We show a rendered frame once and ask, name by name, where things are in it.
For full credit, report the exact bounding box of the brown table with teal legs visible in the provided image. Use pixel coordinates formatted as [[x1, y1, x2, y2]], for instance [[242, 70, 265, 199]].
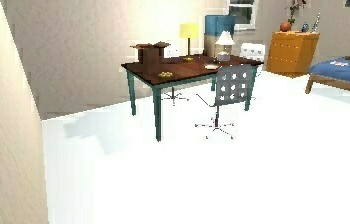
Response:
[[120, 54, 265, 143]]

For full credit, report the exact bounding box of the brown cardboard box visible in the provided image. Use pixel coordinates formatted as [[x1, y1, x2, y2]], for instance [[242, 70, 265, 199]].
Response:
[[130, 41, 172, 75]]

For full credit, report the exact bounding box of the grey perforated office chair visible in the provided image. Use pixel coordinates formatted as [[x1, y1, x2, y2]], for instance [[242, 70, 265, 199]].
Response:
[[194, 63, 254, 140]]

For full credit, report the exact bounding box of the yellow shade table lamp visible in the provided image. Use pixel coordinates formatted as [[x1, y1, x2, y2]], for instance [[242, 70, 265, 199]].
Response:
[[178, 22, 200, 63]]

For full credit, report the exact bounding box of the white shade table lamp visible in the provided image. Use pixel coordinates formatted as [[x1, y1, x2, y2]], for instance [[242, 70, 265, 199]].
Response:
[[214, 30, 236, 63]]

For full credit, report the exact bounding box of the white perforated office chair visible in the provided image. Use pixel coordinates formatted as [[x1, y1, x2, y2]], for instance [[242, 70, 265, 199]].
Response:
[[240, 42, 267, 63]]

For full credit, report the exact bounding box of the white framed window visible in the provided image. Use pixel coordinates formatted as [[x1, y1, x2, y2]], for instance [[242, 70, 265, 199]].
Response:
[[227, 0, 259, 32]]

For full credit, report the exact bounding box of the orange chest of drawers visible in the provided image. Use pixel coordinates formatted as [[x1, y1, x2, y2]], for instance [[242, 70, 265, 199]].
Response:
[[265, 30, 321, 79]]

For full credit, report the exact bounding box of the house plant in orange pot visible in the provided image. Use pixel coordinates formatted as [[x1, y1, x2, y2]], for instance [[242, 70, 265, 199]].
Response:
[[279, 0, 307, 33]]

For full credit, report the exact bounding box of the grey slender statuette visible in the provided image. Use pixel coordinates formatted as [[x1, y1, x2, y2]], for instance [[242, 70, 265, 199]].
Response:
[[311, 12, 321, 33]]

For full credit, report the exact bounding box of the blue bed with wooden frame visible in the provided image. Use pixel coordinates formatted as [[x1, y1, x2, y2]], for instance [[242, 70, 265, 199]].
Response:
[[304, 55, 350, 96]]

